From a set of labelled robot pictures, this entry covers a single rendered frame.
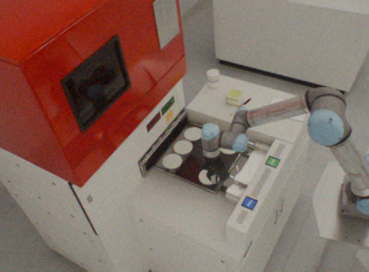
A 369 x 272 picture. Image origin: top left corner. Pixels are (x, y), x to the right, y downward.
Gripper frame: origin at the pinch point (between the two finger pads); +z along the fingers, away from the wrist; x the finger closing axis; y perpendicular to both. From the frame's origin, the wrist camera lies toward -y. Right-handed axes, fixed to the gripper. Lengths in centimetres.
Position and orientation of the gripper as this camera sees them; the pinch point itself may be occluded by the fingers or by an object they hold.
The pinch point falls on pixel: (215, 182)
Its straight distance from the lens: 184.2
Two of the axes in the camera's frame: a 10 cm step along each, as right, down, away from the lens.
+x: -8.5, 4.4, -3.0
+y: -5.2, -5.8, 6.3
